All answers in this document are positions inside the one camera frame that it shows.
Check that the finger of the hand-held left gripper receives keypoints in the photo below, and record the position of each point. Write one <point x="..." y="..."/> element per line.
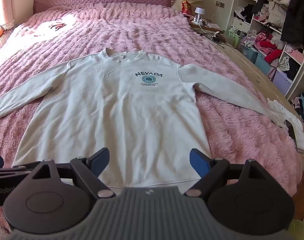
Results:
<point x="9" y="172"/>

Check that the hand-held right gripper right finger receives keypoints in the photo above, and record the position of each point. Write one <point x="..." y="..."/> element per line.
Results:
<point x="198" y="161"/>

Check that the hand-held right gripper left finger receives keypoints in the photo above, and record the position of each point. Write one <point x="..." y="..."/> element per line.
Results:
<point x="101" y="159"/>

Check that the white printed sweatshirt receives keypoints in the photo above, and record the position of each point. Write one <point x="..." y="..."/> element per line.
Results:
<point x="111" y="110"/>

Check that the dark flat object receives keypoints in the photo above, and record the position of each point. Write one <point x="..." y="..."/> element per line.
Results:
<point x="290" y="131"/>

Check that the white small garment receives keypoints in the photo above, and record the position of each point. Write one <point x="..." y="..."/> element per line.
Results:
<point x="301" y="131"/>

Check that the purple storage bin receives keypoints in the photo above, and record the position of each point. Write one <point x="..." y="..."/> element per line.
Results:
<point x="282" y="82"/>

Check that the light blue storage bin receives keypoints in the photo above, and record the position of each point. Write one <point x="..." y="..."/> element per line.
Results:
<point x="262" y="65"/>
<point x="249" y="55"/>

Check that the green basket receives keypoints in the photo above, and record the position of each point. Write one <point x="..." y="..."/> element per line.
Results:
<point x="234" y="40"/>

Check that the red garment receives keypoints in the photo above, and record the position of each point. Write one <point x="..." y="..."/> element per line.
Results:
<point x="272" y="51"/>

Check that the pink fuzzy blanket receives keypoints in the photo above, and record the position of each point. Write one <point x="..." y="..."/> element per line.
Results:
<point x="142" y="32"/>

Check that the beige bedside table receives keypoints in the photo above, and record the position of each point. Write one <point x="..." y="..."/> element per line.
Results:
<point x="213" y="26"/>

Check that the small brown pink cloth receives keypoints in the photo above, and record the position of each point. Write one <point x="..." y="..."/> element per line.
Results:
<point x="57" y="25"/>

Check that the white drawer box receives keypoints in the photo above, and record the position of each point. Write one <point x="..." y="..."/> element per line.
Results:
<point x="240" y="25"/>

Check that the white table lamp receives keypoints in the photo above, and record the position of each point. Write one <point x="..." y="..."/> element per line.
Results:
<point x="201" y="10"/>

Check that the red snack bag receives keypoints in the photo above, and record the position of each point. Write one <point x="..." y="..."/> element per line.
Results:
<point x="186" y="7"/>

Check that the black hanging coat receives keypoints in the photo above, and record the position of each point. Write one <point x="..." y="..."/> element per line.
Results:
<point x="297" y="17"/>

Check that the beige bed frame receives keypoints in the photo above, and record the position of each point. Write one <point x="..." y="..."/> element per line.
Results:
<point x="257" y="80"/>

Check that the wall socket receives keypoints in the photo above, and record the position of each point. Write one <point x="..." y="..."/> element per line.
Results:
<point x="219" y="4"/>

